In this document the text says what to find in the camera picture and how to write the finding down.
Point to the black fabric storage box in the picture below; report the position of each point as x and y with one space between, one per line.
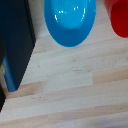
1 98

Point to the red plastic cup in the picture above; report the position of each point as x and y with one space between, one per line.
119 16

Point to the blue plastic bowl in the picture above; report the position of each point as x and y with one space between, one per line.
70 20

